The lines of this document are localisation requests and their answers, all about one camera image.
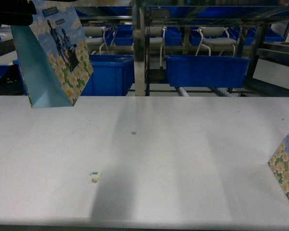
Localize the blue bin on rollers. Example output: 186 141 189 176
166 55 250 88

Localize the small paper sticker scrap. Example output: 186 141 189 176
90 170 102 183

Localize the grey chair right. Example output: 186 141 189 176
195 27 236 56

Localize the large blue bin left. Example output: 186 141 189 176
18 50 134 108

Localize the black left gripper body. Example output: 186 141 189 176
0 0 37 26

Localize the grey office chair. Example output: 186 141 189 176
83 26 109 53

